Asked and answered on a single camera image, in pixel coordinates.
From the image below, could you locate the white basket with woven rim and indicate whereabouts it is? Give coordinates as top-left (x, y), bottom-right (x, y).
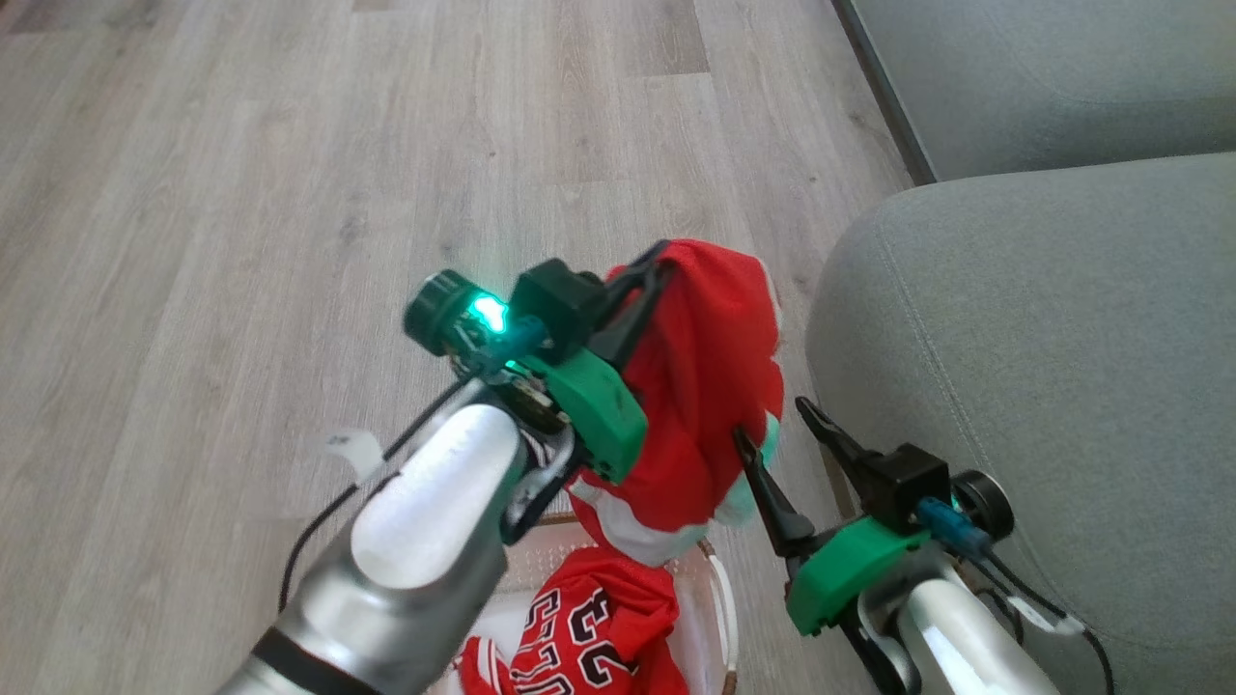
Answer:
top-left (425, 516), bottom-right (741, 695)

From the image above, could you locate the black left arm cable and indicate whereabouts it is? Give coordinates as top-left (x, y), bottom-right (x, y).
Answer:
top-left (278, 378), bottom-right (474, 614)

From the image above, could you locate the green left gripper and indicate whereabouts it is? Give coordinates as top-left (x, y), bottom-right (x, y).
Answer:
top-left (404, 239), bottom-right (677, 486)

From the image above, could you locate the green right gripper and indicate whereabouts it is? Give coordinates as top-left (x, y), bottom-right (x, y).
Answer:
top-left (731, 395), bottom-right (1017, 638)

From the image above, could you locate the grey fabric sofa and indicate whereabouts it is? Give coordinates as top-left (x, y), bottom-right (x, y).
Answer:
top-left (806, 0), bottom-right (1236, 695)

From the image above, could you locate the white cable label tag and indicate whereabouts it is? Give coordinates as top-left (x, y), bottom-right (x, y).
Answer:
top-left (323, 428), bottom-right (387, 486)

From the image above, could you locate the red printed basketball jersey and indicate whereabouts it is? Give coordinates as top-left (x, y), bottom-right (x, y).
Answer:
top-left (454, 545), bottom-right (691, 695)

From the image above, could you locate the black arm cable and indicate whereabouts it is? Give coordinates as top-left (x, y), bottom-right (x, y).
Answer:
top-left (278, 378), bottom-right (474, 614)
top-left (980, 550), bottom-right (1116, 695)

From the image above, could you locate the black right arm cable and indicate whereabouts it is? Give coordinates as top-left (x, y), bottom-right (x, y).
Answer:
top-left (980, 550), bottom-right (1116, 695)

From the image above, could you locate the red and white garment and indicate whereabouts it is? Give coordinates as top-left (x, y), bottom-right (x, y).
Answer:
top-left (565, 239), bottom-right (785, 568)

